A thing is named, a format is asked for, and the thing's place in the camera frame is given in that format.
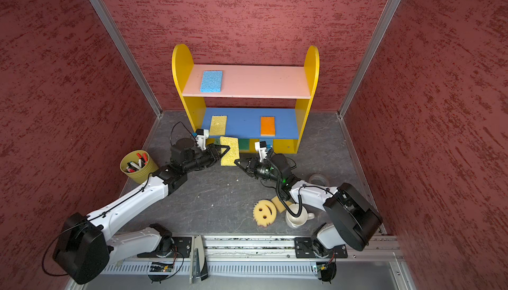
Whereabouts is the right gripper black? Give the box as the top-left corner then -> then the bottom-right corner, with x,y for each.
234,157 -> 283,184

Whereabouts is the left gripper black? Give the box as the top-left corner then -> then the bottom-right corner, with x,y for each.
184,143 -> 231,173

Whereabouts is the yellow cellulose sponge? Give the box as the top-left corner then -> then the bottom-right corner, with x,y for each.
220,136 -> 239,166
209,116 -> 228,136

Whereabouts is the tan sponge green scrub back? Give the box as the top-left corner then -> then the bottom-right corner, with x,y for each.
238,139 -> 250,152

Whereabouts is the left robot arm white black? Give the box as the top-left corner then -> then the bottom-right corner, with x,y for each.
52,138 -> 230,285

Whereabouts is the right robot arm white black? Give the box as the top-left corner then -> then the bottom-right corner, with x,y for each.
234,151 -> 383,258

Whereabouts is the yellow shelf with coloured boards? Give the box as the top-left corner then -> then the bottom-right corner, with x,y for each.
171,44 -> 320,154

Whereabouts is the smiley face yellow sponge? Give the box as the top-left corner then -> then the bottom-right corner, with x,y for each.
253,200 -> 277,227

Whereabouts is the clear tape roll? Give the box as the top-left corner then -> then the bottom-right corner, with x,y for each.
308,173 -> 330,187

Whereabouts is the white mug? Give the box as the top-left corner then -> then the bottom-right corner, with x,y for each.
285,207 -> 315,229

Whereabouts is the yellow-green pen cup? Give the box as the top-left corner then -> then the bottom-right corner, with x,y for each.
120,150 -> 159,184

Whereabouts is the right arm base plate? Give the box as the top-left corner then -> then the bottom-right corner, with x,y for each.
294,237 -> 348,260

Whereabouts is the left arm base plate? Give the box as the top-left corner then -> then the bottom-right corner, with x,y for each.
137,237 -> 192,259

